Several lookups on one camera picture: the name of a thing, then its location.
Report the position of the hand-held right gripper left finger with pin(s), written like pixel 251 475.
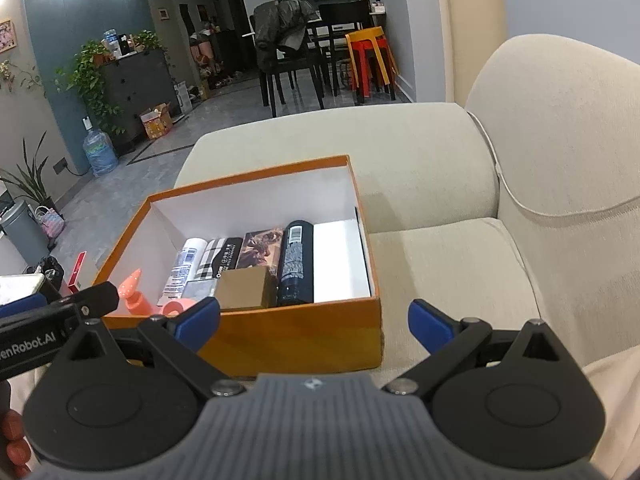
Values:
pixel 200 322

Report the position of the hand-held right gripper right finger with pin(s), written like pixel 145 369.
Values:
pixel 429 329

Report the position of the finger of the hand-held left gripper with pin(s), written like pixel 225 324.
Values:
pixel 100 297
pixel 25 304

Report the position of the pink round roll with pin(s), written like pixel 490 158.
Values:
pixel 175 306

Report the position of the clear plastic case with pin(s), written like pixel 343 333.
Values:
pixel 200 290

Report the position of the pink cone-cap bottle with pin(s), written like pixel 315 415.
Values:
pixel 135 300

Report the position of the small brown cardboard box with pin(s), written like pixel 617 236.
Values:
pixel 247 287

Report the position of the white bottle with blue print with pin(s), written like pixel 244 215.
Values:
pixel 185 265

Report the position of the plaid box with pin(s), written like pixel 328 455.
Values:
pixel 210 260

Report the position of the black printed slim box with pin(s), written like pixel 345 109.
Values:
pixel 229 257

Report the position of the brown printed box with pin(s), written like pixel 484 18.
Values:
pixel 260 247

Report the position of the orange cardboard box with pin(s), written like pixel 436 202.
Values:
pixel 310 330

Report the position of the dark blue spray can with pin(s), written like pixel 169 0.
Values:
pixel 295 265

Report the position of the white tube bottle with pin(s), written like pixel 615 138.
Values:
pixel 340 260

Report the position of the person's left hand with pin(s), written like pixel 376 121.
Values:
pixel 14 445

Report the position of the red flat box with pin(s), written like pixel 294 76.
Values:
pixel 78 272

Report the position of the black plastic bag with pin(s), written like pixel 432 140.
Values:
pixel 51 272

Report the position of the grey trash can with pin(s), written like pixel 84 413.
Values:
pixel 22 235

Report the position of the pink woven bag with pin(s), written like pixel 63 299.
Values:
pixel 50 222

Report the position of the long-leaf potted plant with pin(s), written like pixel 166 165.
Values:
pixel 30 180

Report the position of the blue water jug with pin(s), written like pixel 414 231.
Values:
pixel 100 155

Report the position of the beige sofa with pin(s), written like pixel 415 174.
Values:
pixel 440 160

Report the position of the open cardboard box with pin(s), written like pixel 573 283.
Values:
pixel 156 122

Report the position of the dark grey cabinet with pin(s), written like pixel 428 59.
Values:
pixel 135 95

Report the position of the white box on floor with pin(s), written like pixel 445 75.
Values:
pixel 183 97

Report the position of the green trailing plant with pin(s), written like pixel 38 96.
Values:
pixel 90 80

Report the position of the clear plastic bottle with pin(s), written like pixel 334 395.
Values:
pixel 111 42

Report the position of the small green potted plant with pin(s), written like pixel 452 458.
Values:
pixel 147 40

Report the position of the pink hanging bag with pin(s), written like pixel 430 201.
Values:
pixel 207 57

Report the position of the black dining chair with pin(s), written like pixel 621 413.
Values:
pixel 345 12
pixel 285 67

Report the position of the red stool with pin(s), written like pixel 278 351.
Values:
pixel 369 55

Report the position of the small framed picture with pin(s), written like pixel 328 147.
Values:
pixel 163 13

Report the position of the grey jacket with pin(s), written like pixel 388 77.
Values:
pixel 282 25

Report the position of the dining table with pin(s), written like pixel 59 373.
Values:
pixel 312 35

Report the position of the wooden framed wall picture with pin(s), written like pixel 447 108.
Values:
pixel 5 36

